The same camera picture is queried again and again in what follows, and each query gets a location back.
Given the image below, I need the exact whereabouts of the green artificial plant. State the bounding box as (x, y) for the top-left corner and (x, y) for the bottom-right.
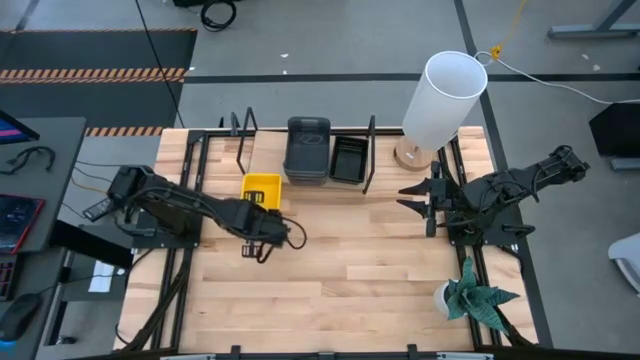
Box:
(445, 254), (522, 336)

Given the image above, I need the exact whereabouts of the black computer mouse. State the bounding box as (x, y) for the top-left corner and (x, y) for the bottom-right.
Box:
(0, 292), (44, 342)

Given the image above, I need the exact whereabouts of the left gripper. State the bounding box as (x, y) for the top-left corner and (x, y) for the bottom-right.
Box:
(234, 189), (290, 260)

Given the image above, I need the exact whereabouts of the white power cable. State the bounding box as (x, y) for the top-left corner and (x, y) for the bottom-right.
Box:
(473, 49), (640, 107)

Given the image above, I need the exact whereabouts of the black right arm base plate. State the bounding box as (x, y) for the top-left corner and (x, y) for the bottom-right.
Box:
(446, 203), (537, 248)

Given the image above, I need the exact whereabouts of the black keyboard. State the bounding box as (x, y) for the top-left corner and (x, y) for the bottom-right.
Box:
(0, 254), (20, 302)

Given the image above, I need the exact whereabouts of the gray side desk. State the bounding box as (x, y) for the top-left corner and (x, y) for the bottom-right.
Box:
(0, 116), (89, 255)

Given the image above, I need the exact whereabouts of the coiled black cable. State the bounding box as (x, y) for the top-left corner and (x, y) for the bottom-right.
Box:
(199, 0), (238, 33)

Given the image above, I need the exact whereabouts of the black metal shelf bracket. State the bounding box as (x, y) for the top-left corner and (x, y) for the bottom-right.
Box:
(361, 114), (378, 196)
(235, 105), (260, 176)

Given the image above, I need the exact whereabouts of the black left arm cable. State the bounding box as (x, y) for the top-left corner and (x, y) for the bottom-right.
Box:
(281, 215), (308, 251)

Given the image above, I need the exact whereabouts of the red-edged tablet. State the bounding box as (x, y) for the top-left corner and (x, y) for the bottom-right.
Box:
(0, 193), (47, 256)

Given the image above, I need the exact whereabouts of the yellow slotted plastic basket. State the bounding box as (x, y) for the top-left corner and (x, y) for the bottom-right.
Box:
(240, 172), (283, 212)

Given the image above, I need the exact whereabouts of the black headset cable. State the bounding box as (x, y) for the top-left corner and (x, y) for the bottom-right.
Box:
(0, 145), (57, 177)

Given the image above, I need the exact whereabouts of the white chair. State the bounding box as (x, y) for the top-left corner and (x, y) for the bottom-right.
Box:
(607, 231), (640, 297)

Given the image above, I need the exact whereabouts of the yellow cable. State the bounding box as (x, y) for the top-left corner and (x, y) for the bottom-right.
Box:
(489, 0), (529, 62)

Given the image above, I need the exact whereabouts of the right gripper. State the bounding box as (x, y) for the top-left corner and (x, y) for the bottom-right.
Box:
(396, 160), (464, 239)

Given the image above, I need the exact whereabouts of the computer monitor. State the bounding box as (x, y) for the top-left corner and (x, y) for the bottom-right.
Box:
(0, 109), (42, 147)

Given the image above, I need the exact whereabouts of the black aluminium table frame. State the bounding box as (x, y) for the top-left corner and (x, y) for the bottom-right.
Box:
(113, 127), (541, 360)

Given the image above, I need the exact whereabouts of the black box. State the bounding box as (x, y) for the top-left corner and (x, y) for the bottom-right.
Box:
(588, 101), (640, 159)

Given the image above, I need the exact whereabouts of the white plant pot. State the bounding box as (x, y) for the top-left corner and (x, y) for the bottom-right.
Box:
(432, 280), (457, 319)

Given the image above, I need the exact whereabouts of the black slotted plastic basket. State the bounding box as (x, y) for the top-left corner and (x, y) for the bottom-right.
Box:
(327, 134), (370, 187)

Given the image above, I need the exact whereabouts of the black hazard-striped floor mat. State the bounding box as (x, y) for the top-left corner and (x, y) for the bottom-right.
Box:
(0, 28), (199, 138)

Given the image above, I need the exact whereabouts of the thin hanging black cable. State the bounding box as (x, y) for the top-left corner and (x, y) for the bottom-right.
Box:
(133, 0), (187, 129)

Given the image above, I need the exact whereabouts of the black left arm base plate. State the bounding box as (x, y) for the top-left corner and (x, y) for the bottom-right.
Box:
(130, 219), (202, 250)

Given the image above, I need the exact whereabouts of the white cylindrical lamp shade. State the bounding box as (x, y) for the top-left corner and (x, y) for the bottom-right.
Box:
(400, 49), (489, 153)

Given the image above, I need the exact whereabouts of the gray metal table leg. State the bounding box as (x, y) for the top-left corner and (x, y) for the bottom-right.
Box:
(546, 0), (640, 41)

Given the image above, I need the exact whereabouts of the white paper sheet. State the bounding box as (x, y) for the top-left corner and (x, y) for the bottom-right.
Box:
(87, 260), (117, 294)

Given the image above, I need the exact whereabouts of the round wooden lamp base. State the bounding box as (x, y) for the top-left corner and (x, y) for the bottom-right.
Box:
(392, 135), (442, 173)

